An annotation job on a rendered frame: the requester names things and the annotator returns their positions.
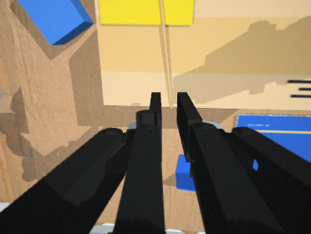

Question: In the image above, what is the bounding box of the tan cardboard box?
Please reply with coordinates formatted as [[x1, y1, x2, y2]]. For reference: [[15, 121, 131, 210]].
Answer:
[[94, 0, 311, 111]]

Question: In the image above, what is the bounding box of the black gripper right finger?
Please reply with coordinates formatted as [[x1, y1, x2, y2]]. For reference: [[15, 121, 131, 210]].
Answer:
[[176, 92, 311, 234]]

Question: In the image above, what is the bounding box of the blue notebook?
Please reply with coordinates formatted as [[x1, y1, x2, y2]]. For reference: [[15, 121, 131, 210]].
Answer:
[[236, 114, 311, 163]]

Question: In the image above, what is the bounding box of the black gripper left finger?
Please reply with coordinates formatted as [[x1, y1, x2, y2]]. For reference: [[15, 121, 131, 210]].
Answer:
[[0, 92, 166, 234]]

